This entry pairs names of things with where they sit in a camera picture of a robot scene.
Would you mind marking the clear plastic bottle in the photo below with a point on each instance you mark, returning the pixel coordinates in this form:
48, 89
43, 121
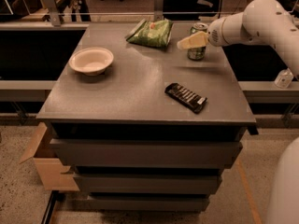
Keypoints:
284, 79

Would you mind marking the white paper bowl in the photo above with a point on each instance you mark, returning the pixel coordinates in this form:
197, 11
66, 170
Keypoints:
91, 61

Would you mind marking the grey drawer cabinet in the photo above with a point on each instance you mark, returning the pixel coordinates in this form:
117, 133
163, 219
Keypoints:
133, 147

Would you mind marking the cardboard box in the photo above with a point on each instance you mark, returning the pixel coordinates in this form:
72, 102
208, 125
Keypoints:
53, 175

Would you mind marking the green chip bag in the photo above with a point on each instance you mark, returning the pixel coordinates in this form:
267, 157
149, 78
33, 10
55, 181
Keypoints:
155, 34

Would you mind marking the black candy bar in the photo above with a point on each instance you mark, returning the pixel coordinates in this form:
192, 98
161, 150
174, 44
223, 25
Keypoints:
186, 97

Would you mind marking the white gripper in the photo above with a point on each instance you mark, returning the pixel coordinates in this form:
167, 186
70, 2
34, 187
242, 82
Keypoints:
214, 34

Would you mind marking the metal railing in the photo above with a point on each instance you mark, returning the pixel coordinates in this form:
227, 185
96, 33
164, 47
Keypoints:
58, 13

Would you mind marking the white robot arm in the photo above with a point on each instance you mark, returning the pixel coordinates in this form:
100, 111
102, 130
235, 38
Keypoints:
264, 22

